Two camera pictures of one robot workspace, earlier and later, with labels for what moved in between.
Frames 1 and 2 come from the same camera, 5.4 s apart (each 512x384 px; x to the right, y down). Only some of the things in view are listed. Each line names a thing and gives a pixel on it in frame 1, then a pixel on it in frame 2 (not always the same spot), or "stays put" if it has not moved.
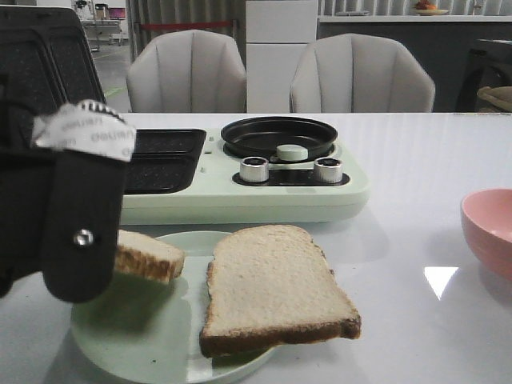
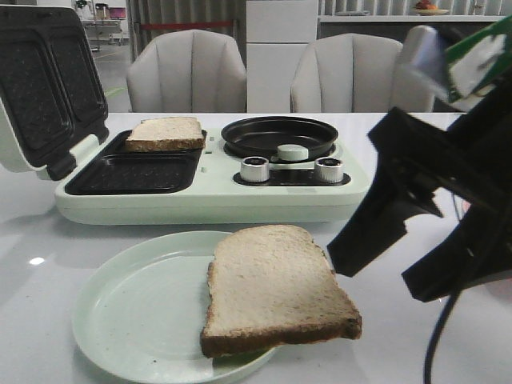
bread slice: [143, 257] → [166, 134]
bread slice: [271, 287] stays put
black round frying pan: [262, 137] stays put
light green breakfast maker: [191, 176] stays put
